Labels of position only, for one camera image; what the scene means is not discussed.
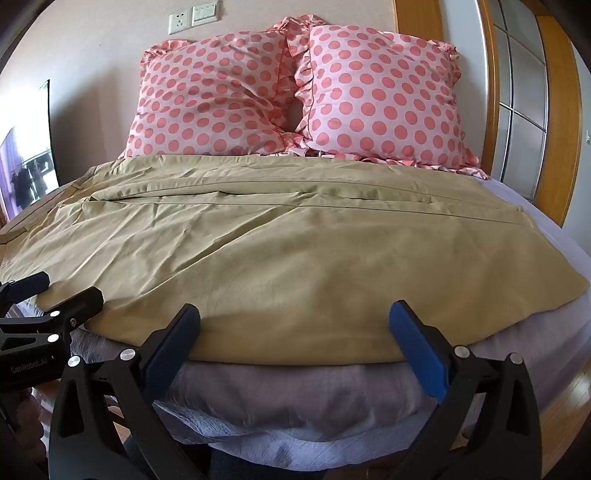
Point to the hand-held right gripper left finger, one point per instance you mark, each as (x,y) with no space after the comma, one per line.
(170,344)

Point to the wall poster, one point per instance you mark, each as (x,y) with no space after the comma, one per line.
(27,170)

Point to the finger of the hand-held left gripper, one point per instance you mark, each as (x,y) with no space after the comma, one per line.
(27,286)
(78,304)

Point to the white light switch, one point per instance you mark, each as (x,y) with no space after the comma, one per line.
(204,12)

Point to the wooden framed glass door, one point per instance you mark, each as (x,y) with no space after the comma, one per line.
(521,92)

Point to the wooden headboard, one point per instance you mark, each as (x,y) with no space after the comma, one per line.
(418,18)

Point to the pink polka dot pillow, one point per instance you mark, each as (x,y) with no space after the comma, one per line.
(383,97)
(207,92)

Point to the white wall socket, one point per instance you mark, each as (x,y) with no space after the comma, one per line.
(179,22)

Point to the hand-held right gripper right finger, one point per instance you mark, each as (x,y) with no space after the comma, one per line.
(421,347)

